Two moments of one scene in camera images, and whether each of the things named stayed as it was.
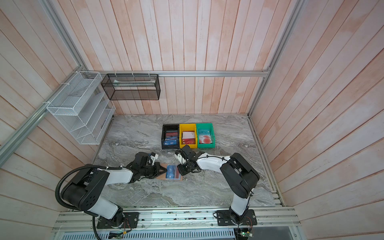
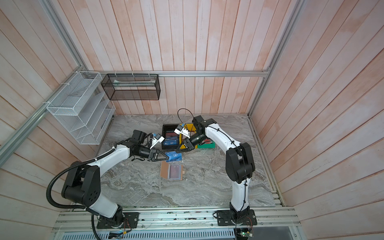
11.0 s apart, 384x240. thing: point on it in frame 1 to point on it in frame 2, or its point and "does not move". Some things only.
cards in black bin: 171,137 does not move
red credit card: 177,172 does not move
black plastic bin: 170,138 does not move
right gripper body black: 184,168 to 195,140
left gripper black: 157,173 to 153,155
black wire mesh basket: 132,86 does not move
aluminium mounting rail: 178,220 does not move
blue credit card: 170,173 to 174,156
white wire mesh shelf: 83,108 does not move
